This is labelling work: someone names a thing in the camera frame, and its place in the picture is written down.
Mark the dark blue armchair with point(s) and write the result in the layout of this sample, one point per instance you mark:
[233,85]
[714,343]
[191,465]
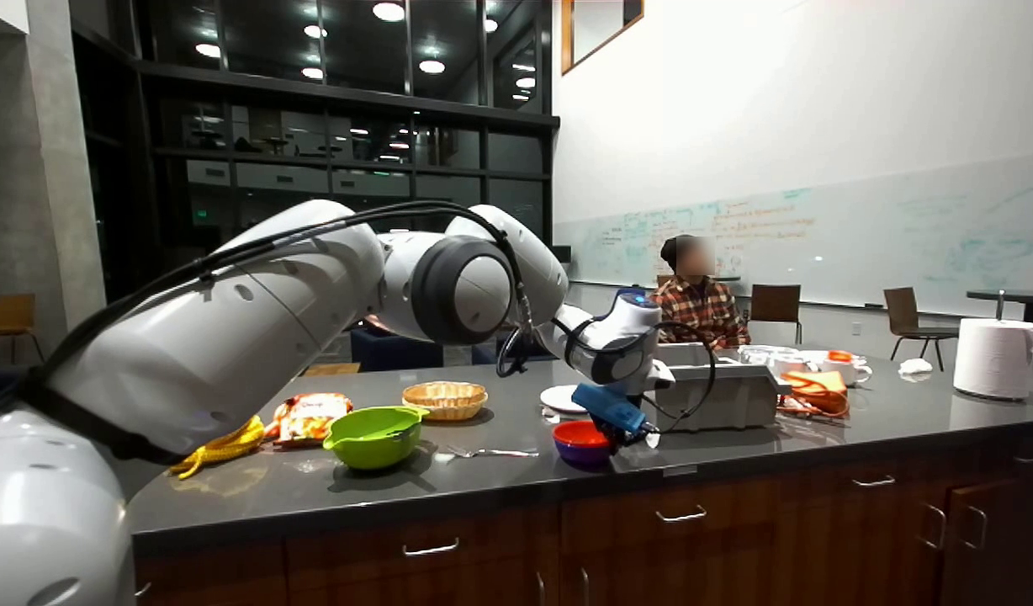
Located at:
[397,350]

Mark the white plastic bag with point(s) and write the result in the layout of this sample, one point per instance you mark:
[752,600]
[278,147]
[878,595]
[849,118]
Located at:
[802,366]

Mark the black high table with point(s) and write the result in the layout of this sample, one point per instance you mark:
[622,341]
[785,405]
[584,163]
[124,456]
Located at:
[1014,297]

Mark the round ceiling light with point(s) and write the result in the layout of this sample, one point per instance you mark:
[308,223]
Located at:
[387,9]
[209,47]
[431,65]
[314,73]
[314,28]

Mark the green plastic bowl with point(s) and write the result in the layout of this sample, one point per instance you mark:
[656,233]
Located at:
[376,440]

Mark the white paper towel roll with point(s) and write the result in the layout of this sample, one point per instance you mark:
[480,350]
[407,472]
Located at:
[990,357]

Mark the woven wicker basket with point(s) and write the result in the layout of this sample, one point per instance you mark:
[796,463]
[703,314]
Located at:
[445,399]

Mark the gray plastic bin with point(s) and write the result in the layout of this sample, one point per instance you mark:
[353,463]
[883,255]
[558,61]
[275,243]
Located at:
[729,399]

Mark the wood framed window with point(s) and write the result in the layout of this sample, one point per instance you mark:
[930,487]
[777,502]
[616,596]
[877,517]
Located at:
[600,28]

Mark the yellow knitted cloth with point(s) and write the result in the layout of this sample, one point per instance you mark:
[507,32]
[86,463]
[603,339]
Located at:
[229,442]

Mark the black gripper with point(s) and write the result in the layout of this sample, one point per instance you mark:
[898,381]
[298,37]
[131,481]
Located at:
[647,401]

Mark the orange snack bag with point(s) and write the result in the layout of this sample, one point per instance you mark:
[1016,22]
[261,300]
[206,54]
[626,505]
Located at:
[314,419]

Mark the wooden counter cabinet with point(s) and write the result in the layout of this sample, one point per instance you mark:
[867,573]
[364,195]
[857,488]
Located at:
[760,540]

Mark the purple and red bowl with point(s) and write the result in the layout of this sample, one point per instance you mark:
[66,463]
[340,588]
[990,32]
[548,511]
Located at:
[584,449]

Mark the brown chair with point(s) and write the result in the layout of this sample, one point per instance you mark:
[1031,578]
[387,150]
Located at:
[776,305]
[905,309]

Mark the seated person plaid shirt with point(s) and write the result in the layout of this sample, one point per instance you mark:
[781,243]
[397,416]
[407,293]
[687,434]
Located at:
[702,314]

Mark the bagged bread loaf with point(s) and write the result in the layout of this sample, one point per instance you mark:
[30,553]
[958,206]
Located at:
[816,392]

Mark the low wooden table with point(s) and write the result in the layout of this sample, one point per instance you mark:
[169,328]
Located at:
[330,367]

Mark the wooden chair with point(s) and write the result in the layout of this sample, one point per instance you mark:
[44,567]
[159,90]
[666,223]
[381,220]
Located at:
[3,314]

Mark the small white crumpled item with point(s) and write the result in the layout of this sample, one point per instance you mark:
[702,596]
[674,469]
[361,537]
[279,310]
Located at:
[915,367]

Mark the wall whiteboard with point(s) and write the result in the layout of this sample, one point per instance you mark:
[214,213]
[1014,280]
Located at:
[873,241]

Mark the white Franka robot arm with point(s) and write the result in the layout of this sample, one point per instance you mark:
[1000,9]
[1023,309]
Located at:
[223,339]

